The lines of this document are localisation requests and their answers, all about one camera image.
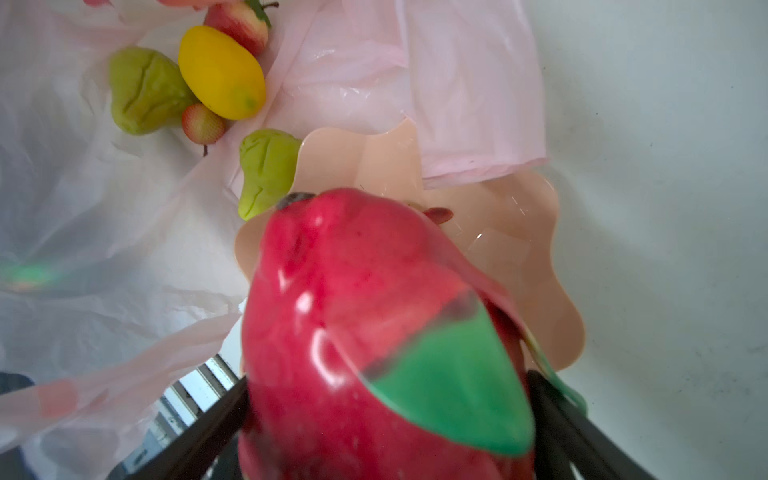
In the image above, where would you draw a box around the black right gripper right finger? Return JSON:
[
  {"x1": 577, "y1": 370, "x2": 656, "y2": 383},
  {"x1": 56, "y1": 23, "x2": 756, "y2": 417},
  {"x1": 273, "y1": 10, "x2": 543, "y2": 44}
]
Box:
[{"x1": 527, "y1": 370, "x2": 653, "y2": 480}]

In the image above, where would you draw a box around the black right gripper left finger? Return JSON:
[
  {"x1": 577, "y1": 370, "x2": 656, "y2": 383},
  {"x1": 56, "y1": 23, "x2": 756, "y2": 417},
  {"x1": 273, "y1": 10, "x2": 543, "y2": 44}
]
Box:
[{"x1": 128, "y1": 377, "x2": 249, "y2": 480}]

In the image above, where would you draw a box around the pink plastic bag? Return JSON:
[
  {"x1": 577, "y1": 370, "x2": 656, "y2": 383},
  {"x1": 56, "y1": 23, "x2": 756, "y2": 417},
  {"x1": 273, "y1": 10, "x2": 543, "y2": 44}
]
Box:
[{"x1": 1, "y1": 1, "x2": 546, "y2": 479}]

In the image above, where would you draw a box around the red green dragon fruit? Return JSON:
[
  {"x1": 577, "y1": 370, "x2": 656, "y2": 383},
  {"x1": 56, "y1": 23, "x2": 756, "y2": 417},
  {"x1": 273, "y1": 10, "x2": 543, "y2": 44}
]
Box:
[{"x1": 238, "y1": 188, "x2": 586, "y2": 479}]

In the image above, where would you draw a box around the green pear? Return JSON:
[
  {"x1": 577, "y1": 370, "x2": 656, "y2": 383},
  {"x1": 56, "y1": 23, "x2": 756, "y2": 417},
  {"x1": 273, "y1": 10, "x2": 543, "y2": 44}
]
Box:
[{"x1": 238, "y1": 128, "x2": 302, "y2": 221}]

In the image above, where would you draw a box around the small red strawberry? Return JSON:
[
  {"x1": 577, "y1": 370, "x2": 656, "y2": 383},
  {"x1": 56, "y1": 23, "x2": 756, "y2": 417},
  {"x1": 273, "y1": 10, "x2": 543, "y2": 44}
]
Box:
[{"x1": 181, "y1": 103, "x2": 228, "y2": 156}]

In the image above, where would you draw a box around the green wrinkled fruit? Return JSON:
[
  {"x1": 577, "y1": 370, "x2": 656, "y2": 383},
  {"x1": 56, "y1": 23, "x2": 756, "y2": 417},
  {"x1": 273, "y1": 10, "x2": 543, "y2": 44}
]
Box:
[{"x1": 108, "y1": 46, "x2": 197, "y2": 136}]

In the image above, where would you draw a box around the yellow lemon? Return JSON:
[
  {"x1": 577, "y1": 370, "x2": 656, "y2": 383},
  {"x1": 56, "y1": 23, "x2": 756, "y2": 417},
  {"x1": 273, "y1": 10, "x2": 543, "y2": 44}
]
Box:
[{"x1": 178, "y1": 25, "x2": 266, "y2": 121}]

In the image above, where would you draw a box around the red yellow peach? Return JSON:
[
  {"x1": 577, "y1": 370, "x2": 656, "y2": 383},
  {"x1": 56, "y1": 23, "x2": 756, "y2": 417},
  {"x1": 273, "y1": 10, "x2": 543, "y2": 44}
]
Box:
[{"x1": 203, "y1": 0, "x2": 280, "y2": 57}]

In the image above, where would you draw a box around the peach wavy fruit plate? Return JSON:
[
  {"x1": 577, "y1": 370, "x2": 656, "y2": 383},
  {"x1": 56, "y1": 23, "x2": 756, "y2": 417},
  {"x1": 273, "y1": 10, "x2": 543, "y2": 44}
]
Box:
[{"x1": 233, "y1": 118, "x2": 586, "y2": 372}]

